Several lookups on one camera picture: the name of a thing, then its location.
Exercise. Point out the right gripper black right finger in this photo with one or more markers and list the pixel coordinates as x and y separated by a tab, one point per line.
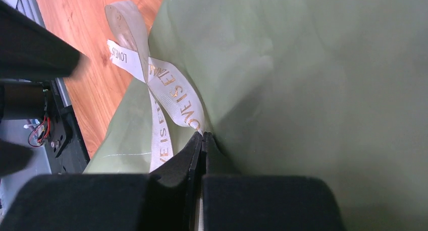
233	201

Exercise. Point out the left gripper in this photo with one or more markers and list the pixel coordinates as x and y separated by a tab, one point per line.
28	51

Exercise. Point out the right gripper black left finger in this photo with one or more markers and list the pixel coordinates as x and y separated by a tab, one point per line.
161	200

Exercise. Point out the cream printed ribbon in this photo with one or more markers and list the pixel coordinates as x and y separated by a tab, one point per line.
169	91

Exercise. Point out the wrapping paper sheet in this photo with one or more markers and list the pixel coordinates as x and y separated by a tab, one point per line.
330	89

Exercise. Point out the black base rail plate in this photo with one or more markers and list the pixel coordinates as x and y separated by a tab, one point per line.
65	148

